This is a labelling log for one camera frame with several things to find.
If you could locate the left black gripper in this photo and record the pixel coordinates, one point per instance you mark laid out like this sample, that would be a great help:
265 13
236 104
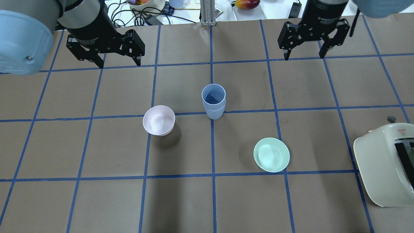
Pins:
91 31

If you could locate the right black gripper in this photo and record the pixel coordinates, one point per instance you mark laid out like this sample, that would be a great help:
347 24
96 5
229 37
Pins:
318 14

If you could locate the blue cup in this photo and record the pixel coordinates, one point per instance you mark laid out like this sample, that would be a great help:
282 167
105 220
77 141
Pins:
214 96
214 112

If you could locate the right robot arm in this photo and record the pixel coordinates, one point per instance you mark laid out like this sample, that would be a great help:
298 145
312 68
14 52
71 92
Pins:
377 9

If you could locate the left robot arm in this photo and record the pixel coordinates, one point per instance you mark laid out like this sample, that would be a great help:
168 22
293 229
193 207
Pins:
27 26

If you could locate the black power adapter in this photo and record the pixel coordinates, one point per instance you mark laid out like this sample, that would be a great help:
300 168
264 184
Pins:
295 10

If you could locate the bowl of blocks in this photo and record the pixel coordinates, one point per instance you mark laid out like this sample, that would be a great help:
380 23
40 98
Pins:
147 5

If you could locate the mango fruit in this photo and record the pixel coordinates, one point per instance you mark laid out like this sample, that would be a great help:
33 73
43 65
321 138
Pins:
247 4

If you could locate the pink bowl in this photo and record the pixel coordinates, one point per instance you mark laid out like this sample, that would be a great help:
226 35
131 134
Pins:
159 120

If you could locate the green plate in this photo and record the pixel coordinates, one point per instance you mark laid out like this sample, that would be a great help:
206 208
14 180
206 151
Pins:
271 155

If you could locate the cream toaster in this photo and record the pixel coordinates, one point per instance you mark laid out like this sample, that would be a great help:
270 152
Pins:
385 161

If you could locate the aluminium frame post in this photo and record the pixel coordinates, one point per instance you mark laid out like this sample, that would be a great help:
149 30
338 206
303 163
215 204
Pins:
208 13

